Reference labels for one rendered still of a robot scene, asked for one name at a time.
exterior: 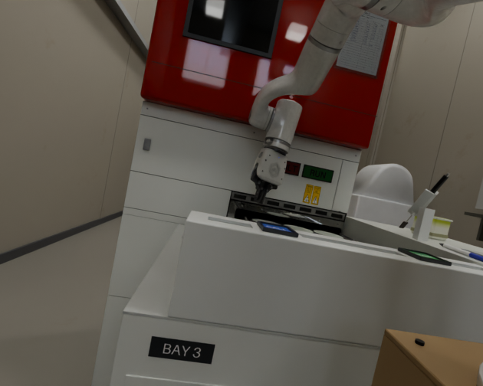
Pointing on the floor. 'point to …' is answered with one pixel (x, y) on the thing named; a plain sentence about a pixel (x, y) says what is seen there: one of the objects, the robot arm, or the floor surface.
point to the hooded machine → (382, 194)
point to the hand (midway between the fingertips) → (259, 197)
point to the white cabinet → (231, 358)
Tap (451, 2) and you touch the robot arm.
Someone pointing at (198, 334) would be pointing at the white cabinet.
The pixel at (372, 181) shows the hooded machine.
